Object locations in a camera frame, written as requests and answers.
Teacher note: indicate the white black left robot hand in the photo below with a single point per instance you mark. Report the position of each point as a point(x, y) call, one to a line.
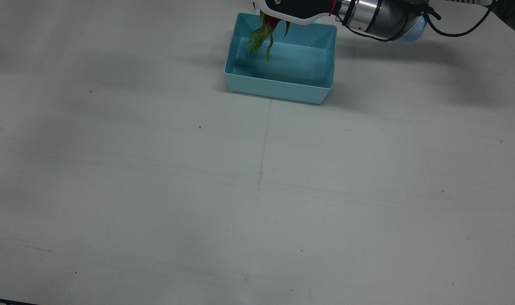
point(300, 8)

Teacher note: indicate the pink dragon fruit green leaves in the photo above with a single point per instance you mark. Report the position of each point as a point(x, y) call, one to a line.
point(269, 23)

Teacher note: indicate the silver grey blue left arm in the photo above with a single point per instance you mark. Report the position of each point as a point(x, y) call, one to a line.
point(380, 19)

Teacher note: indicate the light blue plastic bin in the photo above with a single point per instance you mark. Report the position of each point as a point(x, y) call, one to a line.
point(278, 91)

